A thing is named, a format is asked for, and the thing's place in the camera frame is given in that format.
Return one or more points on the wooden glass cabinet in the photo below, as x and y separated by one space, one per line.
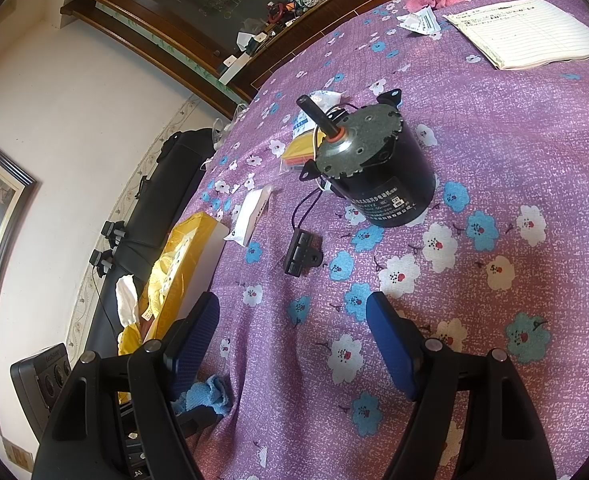
324 15

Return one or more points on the yellow and red packet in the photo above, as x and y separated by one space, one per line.
299 152

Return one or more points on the blue cloth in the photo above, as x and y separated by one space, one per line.
207 392

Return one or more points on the black electric motor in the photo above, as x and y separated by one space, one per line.
374 175

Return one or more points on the lined paper notebook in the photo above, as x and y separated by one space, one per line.
529 30

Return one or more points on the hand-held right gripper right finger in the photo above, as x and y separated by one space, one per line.
392 350

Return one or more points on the flat white plastic packet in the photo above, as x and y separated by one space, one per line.
249 217

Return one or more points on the black clip buckle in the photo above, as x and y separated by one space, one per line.
114 232
102 260

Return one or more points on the white foam box yellow tape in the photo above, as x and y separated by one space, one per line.
209 245

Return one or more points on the small white sachet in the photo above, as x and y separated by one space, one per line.
419 22

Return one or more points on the white packet blue print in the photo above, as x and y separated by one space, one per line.
302 122

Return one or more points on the black leather sofa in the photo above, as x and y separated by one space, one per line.
174 170

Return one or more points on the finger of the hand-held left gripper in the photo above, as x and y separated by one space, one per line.
197 419

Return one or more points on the small black capacitor box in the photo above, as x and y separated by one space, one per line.
299 252

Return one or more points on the pile of clear plastic bags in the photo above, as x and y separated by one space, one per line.
222 130

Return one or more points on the purple floral blanket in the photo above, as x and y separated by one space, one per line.
474 135

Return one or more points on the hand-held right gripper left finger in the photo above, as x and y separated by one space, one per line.
197 335

